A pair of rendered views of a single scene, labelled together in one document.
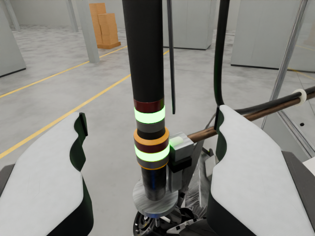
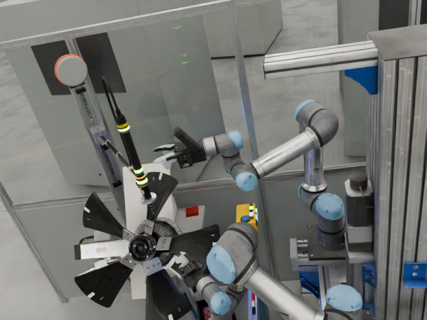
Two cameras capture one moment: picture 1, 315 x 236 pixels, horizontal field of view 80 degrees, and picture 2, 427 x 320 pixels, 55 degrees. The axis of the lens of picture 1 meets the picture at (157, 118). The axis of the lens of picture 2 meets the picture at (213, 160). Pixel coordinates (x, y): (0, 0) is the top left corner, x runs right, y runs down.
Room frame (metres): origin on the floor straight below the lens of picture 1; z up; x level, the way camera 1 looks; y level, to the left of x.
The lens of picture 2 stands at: (-0.14, 1.43, 2.45)
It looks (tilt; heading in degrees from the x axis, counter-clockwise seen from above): 32 degrees down; 271
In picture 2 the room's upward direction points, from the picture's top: 13 degrees counter-clockwise
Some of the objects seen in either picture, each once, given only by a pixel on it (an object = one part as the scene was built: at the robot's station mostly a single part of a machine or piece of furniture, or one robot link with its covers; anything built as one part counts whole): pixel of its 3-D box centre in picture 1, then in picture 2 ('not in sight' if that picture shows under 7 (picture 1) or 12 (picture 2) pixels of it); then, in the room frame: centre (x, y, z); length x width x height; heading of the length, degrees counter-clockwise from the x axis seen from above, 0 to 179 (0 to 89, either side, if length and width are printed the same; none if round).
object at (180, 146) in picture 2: not in sight; (190, 152); (-0.04, 0.00, 1.63); 0.12 x 0.08 x 0.09; 0
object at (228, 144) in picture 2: not in sight; (228, 142); (-0.20, 0.00, 1.64); 0.11 x 0.08 x 0.09; 0
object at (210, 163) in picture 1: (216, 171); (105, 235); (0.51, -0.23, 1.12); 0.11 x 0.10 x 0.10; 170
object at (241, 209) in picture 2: not in sight; (246, 220); (-0.22, -0.22, 1.02); 0.16 x 0.10 x 0.11; 80
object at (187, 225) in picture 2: not in sight; (175, 222); (0.20, -0.55, 0.85); 0.36 x 0.24 x 0.03; 170
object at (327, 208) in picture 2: not in sight; (329, 211); (-0.58, 0.05, 1.20); 0.13 x 0.12 x 0.14; 102
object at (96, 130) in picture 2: not in sight; (99, 133); (0.45, -0.56, 1.54); 0.10 x 0.07 x 0.08; 115
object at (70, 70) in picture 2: not in sight; (71, 70); (0.49, -0.64, 1.88); 0.17 x 0.15 x 0.16; 170
